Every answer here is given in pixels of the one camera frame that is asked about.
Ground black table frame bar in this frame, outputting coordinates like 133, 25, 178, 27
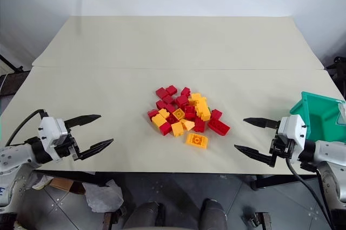
250, 174, 320, 190

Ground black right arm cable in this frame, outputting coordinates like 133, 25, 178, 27
285, 156, 336, 230

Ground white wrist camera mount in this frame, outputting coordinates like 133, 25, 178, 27
278, 114, 308, 160
38, 117, 71, 162

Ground yellow brick apart from pile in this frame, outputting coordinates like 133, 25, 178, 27
185, 133, 209, 150

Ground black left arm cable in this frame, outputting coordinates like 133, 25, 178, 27
5, 109, 46, 147

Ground black stand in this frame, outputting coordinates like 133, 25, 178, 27
0, 53, 31, 74

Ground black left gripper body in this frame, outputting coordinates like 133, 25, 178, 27
55, 129, 82, 161

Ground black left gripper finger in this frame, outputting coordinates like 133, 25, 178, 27
64, 114, 102, 133
76, 138, 115, 161

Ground red plastic toy brick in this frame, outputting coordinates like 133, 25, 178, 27
207, 119, 231, 136

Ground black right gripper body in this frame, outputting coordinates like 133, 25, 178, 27
270, 132, 295, 160

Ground crumpled clear plastic bag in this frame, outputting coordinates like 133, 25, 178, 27
82, 179, 124, 214

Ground clear plastic label card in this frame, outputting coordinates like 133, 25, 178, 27
336, 102, 346, 127

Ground green plastic bin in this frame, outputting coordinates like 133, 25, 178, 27
289, 91, 346, 144

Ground dark rounded shape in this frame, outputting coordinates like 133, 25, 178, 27
125, 201, 166, 230
199, 198, 228, 230

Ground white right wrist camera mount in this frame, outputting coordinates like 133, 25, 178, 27
278, 114, 308, 160

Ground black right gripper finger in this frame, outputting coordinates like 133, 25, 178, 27
242, 117, 281, 130
234, 144, 277, 167

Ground black equipment frame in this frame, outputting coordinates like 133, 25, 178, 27
325, 55, 346, 86

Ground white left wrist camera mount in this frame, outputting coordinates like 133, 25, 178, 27
38, 117, 71, 162

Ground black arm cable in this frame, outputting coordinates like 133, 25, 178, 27
285, 156, 336, 230
5, 109, 46, 147

